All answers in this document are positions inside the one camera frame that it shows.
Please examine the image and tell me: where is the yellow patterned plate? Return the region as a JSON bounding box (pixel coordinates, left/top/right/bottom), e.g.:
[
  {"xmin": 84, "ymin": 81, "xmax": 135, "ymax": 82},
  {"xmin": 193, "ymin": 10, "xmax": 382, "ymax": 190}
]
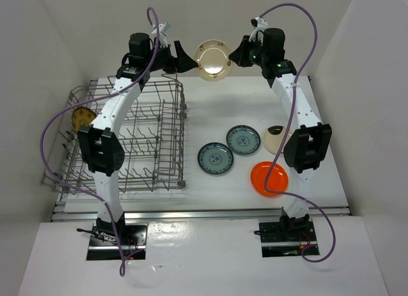
[{"xmin": 71, "ymin": 107, "xmax": 96, "ymax": 133}]

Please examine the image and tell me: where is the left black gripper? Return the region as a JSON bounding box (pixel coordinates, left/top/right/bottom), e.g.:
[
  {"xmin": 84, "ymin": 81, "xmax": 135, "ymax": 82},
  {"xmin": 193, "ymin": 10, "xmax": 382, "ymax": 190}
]
[{"xmin": 145, "ymin": 41, "xmax": 198, "ymax": 74}]

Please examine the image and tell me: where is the cream floral plate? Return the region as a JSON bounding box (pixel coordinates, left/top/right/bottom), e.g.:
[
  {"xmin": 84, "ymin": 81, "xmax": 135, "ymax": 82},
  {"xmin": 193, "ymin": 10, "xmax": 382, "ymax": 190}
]
[{"xmin": 194, "ymin": 40, "xmax": 233, "ymax": 82}]

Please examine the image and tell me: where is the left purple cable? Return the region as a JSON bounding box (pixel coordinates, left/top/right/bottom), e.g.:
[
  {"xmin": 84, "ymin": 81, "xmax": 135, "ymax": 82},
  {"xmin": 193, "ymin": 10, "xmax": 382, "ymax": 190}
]
[{"xmin": 39, "ymin": 7, "xmax": 159, "ymax": 277}]

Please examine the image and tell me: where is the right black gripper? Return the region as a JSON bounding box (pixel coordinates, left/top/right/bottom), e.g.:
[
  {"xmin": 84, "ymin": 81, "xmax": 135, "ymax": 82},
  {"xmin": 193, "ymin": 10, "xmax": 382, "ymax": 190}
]
[{"xmin": 228, "ymin": 35, "xmax": 268, "ymax": 68}]

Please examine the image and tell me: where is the cream plate with black patch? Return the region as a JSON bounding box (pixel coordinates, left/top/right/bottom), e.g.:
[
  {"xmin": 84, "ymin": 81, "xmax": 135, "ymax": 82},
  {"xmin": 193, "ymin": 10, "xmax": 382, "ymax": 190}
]
[{"xmin": 263, "ymin": 125, "xmax": 286, "ymax": 155}]

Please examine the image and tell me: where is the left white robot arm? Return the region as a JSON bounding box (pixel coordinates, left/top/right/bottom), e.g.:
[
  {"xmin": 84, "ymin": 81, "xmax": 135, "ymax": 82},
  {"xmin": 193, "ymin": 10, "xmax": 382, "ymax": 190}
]
[{"xmin": 78, "ymin": 33, "xmax": 198, "ymax": 245}]

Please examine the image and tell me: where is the aluminium rail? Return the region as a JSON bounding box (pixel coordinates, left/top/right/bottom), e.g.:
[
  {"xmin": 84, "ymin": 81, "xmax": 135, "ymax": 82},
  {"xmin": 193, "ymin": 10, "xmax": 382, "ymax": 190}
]
[{"xmin": 50, "ymin": 205, "xmax": 351, "ymax": 223}]

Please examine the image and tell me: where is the blue floral plate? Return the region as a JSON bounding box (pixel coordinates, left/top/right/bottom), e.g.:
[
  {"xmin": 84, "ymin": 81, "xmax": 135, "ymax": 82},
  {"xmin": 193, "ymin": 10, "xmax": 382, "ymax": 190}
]
[
  {"xmin": 197, "ymin": 142, "xmax": 234, "ymax": 175},
  {"xmin": 226, "ymin": 125, "xmax": 261, "ymax": 156}
]

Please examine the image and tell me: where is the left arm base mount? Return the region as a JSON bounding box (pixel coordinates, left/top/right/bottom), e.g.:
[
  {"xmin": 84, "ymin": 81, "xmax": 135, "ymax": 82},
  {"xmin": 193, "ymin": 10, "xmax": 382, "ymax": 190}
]
[{"xmin": 76, "ymin": 224, "xmax": 148, "ymax": 261}]

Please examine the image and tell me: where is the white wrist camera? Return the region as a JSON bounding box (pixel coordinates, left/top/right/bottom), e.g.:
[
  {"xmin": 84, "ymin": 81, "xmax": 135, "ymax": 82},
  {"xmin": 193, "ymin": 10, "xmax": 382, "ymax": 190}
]
[
  {"xmin": 151, "ymin": 22, "xmax": 171, "ymax": 47},
  {"xmin": 249, "ymin": 17, "xmax": 269, "ymax": 41}
]

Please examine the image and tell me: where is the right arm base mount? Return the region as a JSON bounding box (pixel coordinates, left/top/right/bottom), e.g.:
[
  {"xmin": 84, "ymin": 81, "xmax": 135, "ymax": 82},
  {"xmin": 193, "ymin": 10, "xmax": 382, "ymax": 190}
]
[{"xmin": 253, "ymin": 220, "xmax": 319, "ymax": 258}]

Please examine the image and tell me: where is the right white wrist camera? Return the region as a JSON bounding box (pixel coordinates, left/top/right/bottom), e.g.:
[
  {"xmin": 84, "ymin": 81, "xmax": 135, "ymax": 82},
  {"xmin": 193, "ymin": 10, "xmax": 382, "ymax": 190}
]
[{"xmin": 249, "ymin": 17, "xmax": 269, "ymax": 41}]

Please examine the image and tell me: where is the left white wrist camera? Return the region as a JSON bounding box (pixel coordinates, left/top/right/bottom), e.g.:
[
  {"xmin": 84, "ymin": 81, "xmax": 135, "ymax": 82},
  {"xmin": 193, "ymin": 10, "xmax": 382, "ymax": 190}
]
[{"xmin": 151, "ymin": 22, "xmax": 171, "ymax": 47}]

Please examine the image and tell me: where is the grey wire dish rack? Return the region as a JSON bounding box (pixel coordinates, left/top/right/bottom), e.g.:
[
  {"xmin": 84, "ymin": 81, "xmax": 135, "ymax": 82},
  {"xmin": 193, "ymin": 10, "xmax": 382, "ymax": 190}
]
[{"xmin": 42, "ymin": 75, "xmax": 187, "ymax": 198}]

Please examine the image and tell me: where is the orange plate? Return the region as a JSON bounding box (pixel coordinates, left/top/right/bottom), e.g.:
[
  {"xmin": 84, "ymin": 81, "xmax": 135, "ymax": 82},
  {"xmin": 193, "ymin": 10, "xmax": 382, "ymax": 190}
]
[{"xmin": 250, "ymin": 161, "xmax": 289, "ymax": 198}]

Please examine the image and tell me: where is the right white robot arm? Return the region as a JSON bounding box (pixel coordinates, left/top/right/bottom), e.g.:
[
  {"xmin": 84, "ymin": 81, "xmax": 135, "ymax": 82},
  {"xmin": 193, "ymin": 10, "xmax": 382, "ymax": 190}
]
[{"xmin": 229, "ymin": 28, "xmax": 332, "ymax": 241}]

